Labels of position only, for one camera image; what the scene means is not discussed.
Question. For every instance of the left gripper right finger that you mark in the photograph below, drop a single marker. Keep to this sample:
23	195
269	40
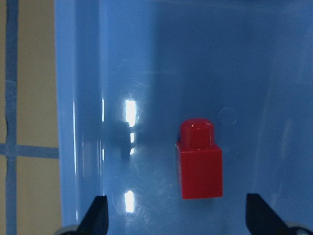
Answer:
261	219

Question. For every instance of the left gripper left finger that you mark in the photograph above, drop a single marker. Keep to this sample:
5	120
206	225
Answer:
96	220

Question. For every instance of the red block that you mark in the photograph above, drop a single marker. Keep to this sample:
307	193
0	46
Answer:
200	161

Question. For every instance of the blue plastic tray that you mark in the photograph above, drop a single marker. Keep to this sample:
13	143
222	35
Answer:
130	72

